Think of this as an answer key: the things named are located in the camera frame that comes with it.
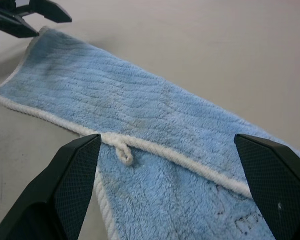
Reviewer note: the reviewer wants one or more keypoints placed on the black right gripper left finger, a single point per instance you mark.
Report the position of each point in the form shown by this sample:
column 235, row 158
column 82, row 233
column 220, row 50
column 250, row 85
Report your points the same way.
column 52, row 195

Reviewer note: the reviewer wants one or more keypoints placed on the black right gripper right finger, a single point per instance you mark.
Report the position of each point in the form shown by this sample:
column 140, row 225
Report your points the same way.
column 280, row 190

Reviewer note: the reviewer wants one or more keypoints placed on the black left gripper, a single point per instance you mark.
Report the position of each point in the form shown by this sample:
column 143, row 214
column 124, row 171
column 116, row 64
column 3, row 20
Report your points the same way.
column 18, row 8

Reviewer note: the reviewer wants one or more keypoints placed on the light blue towel white trim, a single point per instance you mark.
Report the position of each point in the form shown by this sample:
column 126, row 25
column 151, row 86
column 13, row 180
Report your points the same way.
column 140, row 100

